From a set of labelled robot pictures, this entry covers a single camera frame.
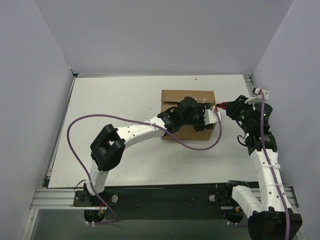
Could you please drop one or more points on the brown cardboard express box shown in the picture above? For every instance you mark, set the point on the brown cardboard express box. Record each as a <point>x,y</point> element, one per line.
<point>177,111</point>

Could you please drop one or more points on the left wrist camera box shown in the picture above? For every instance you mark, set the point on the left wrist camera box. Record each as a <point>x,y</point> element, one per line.
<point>211,116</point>

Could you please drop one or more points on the red black utility knife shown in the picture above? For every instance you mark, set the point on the red black utility knife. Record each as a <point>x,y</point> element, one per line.
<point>222,106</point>

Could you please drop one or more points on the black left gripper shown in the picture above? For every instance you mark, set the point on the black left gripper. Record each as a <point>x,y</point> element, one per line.
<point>200,118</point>

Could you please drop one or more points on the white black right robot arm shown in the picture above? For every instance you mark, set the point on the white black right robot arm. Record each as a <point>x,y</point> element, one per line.
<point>270,217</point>

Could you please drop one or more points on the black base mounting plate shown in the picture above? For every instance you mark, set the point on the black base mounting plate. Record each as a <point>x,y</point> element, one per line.
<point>206,201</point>

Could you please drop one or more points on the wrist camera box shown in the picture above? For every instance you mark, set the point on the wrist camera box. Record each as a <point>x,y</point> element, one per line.
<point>258,94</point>
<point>211,116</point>

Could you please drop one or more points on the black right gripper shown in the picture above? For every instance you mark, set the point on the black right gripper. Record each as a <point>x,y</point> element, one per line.
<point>231,109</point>

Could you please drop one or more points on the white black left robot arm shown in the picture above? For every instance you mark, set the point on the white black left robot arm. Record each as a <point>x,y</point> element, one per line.
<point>108,147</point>

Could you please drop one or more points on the aluminium front frame rail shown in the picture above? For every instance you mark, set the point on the aluminium front frame rail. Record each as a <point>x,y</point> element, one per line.
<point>63,199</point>

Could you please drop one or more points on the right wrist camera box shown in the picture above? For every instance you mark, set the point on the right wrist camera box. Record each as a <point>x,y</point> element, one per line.
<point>258,94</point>

